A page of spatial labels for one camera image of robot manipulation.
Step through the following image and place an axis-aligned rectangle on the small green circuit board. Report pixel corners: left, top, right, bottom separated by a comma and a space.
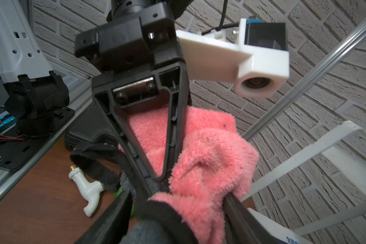
0, 114, 16, 134

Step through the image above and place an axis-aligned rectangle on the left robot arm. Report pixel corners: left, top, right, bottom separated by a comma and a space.
0, 1, 190, 197

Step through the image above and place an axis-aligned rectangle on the green toy drill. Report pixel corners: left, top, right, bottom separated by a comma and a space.
114, 186, 136, 217

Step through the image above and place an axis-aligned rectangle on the white plastic faucet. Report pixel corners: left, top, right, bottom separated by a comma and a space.
68, 165, 104, 217

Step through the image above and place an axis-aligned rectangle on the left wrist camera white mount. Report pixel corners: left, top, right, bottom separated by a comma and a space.
176, 18, 290, 98

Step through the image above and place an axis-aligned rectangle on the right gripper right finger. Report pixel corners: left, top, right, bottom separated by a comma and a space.
223, 193, 281, 244

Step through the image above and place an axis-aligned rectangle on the aluminium front rail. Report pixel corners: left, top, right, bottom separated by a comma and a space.
0, 78, 92, 201

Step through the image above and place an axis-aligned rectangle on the white two-tier bookshelf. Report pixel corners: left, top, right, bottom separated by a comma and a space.
251, 115, 366, 244

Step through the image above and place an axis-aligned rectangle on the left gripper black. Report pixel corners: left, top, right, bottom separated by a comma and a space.
74, 2, 191, 195

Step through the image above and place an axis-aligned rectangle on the black plastic tool case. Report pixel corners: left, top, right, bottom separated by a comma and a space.
64, 104, 118, 150

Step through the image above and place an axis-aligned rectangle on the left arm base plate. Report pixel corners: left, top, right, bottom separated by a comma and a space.
0, 107, 75, 171

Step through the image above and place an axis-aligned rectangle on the dark blue book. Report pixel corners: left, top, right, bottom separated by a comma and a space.
248, 208, 311, 244

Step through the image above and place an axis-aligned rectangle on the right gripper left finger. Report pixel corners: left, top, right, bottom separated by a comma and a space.
76, 191, 133, 244

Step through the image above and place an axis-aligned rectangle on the pink and grey cloth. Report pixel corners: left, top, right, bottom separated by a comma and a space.
70, 105, 260, 244

